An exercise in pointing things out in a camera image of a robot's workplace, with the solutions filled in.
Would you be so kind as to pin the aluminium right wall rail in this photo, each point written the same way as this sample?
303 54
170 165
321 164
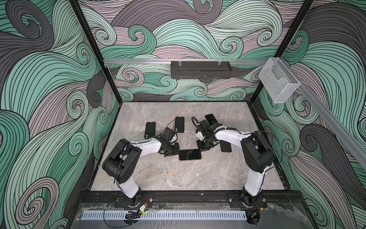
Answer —
314 90

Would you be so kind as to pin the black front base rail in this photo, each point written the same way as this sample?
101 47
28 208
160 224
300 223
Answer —
159 199

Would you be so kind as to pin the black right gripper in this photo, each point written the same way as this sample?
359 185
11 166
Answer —
200 148

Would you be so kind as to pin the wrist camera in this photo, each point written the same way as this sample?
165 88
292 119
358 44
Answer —
167 134
204 127

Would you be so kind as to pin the black wall tray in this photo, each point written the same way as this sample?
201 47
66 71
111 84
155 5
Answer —
201 70

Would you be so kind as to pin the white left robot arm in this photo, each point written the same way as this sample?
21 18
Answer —
121 162

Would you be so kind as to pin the clear plastic wall bin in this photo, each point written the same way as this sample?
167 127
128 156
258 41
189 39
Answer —
279 80

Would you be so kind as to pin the aluminium wall rail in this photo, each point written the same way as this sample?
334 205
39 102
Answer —
146 61
314 90

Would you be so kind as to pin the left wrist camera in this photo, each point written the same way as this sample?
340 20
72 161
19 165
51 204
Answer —
167 134

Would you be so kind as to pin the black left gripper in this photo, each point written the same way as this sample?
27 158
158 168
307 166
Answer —
176 150

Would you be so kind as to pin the black phone ribbed back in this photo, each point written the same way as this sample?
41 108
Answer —
190 154

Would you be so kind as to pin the aluminium back wall rail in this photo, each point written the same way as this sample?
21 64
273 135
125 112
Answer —
146 61

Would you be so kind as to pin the pink phone case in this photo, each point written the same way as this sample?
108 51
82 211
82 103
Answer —
190 159

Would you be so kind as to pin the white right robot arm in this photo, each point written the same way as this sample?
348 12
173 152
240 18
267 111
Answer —
258 154

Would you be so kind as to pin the black phone case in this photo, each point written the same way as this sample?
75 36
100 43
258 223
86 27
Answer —
150 130
179 124

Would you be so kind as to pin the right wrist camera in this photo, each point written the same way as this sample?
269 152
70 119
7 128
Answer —
204 127

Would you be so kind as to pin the white slotted cable duct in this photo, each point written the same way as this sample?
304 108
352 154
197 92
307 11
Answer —
167 215

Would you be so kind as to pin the black phone glossy screen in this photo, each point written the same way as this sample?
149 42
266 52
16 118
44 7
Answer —
211 119

